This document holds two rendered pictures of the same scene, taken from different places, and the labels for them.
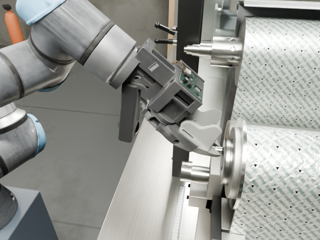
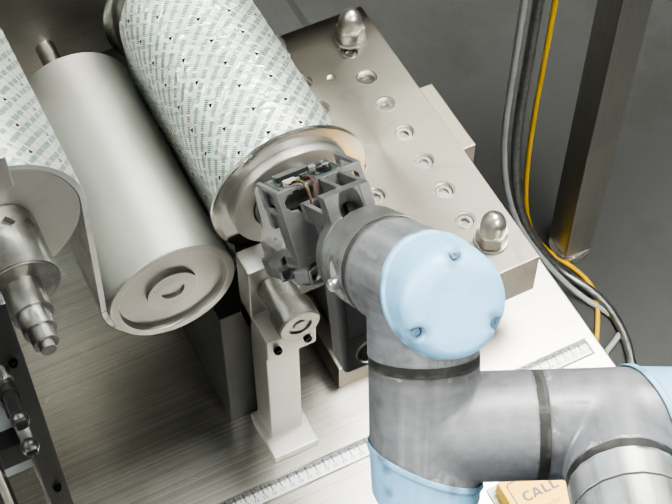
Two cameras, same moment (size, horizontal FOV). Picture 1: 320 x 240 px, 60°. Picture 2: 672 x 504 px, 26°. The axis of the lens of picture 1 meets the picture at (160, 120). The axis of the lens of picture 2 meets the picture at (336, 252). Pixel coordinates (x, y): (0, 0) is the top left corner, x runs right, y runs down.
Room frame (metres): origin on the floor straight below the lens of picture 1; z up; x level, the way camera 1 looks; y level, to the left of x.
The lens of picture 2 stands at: (0.76, 0.52, 2.26)
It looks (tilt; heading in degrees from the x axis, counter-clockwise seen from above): 55 degrees down; 233
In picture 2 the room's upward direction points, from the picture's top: straight up
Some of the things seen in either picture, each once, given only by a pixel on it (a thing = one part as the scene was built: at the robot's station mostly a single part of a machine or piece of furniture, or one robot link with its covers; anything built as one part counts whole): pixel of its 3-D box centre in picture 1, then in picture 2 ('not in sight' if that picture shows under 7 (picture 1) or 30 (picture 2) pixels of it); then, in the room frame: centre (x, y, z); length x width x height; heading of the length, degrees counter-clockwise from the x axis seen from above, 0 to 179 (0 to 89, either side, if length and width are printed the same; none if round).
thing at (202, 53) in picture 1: (197, 50); (35, 319); (0.58, -0.08, 1.34); 0.06 x 0.03 x 0.03; 80
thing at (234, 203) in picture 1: (236, 162); (288, 187); (0.32, -0.12, 1.25); 0.15 x 0.01 x 0.15; 170
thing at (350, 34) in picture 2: not in sight; (350, 24); (0.04, -0.40, 1.05); 0.04 x 0.04 x 0.04
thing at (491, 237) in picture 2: not in sight; (492, 227); (0.10, -0.08, 1.05); 0.04 x 0.04 x 0.04
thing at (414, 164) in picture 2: not in sight; (379, 165); (0.12, -0.25, 1.00); 0.40 x 0.16 x 0.06; 80
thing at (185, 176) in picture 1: (186, 171); (295, 317); (0.37, -0.05, 1.18); 0.04 x 0.02 x 0.04; 170
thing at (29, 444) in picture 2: (165, 41); (20, 425); (0.64, -0.01, 1.34); 0.05 x 0.01 x 0.01; 80
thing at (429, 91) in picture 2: not in sight; (444, 147); (0.02, -0.25, 0.97); 0.10 x 0.03 x 0.11; 80
